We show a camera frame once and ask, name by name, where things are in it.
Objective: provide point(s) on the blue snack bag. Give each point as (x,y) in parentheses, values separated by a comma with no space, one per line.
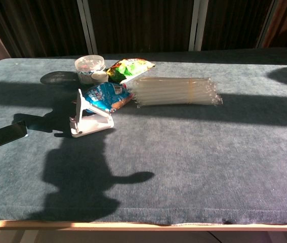
(107,96)

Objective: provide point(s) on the white box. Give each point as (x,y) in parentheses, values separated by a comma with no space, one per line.
(92,125)

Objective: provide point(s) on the bundle of clear plastic tubes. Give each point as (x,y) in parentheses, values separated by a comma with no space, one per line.
(173,91)

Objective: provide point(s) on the clear round plastic jar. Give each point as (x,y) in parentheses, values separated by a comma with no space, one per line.
(87,65)

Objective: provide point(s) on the green and red snack bag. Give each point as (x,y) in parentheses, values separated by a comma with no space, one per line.
(128,68)

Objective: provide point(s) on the blue-grey table cloth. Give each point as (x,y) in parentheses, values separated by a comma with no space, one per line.
(183,157)

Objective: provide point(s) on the small white bottle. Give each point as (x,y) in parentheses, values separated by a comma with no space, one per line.
(100,77)

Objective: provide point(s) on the white partition post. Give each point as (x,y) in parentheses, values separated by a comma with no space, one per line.
(266,25)
(87,27)
(197,25)

